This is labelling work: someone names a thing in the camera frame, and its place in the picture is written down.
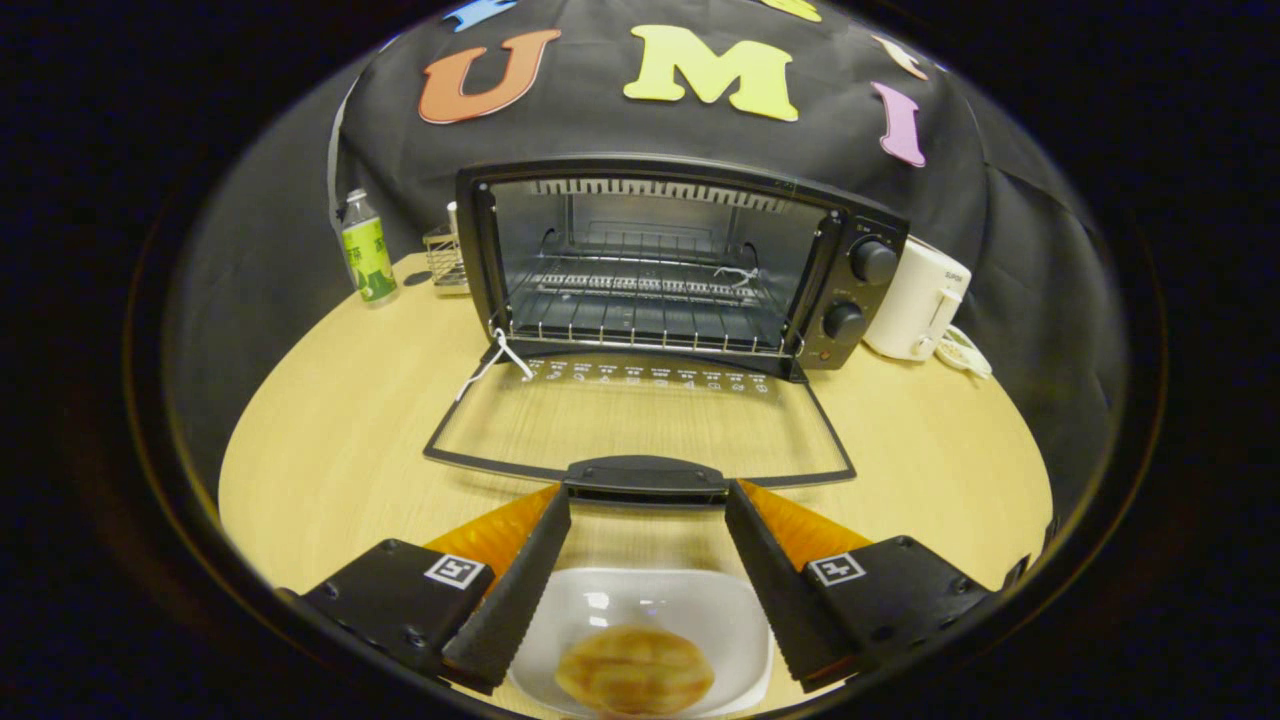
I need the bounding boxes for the white pop-up toaster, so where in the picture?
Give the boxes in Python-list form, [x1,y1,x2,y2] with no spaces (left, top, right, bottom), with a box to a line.
[862,236,973,363]

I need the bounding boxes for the green label water bottle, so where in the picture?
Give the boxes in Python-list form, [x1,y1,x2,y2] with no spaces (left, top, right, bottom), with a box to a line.
[340,188,399,306]

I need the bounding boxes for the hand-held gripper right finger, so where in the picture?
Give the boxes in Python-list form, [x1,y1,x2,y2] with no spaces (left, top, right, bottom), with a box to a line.
[725,480,1001,694]

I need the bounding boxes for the black toaster oven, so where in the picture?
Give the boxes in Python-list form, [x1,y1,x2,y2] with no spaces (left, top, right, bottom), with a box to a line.
[423,153,911,506]

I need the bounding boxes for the white string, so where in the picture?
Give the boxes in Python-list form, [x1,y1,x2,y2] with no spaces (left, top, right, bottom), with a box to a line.
[455,328,534,403]

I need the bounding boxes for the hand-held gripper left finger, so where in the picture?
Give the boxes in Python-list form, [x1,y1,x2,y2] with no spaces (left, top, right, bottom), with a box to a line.
[300,483,573,696]

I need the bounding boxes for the small wire basket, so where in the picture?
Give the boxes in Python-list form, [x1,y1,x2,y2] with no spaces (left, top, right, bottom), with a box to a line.
[423,202,471,296]

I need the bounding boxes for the white divided snack dish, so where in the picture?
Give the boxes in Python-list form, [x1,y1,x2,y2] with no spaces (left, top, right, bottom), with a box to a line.
[935,325,994,381]

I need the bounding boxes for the white square plate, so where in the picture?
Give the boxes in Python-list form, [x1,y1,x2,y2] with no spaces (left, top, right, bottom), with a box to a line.
[508,567,776,719]

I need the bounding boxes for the golden bread bun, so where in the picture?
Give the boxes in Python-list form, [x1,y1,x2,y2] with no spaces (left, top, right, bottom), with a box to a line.
[553,625,716,717]

